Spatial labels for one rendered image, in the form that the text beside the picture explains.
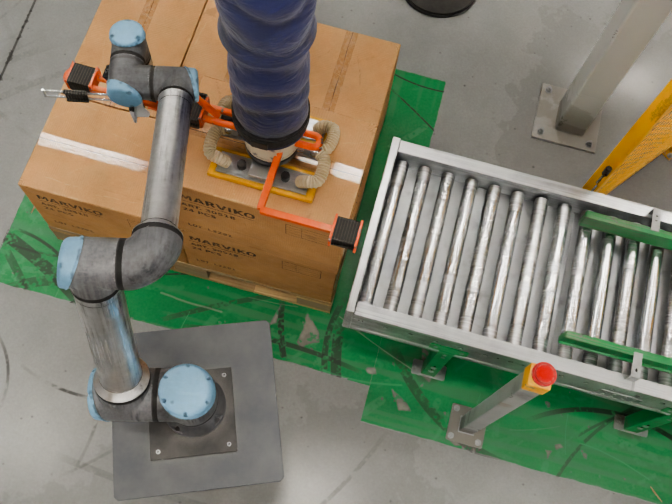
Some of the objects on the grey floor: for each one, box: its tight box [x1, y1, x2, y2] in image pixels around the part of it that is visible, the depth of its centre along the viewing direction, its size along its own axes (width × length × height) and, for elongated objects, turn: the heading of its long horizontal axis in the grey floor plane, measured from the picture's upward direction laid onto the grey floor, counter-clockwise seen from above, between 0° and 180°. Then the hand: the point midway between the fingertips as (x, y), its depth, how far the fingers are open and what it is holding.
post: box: [458, 363, 551, 436], centre depth 273 cm, size 7×7×100 cm
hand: (142, 101), depth 241 cm, fingers open, 14 cm apart
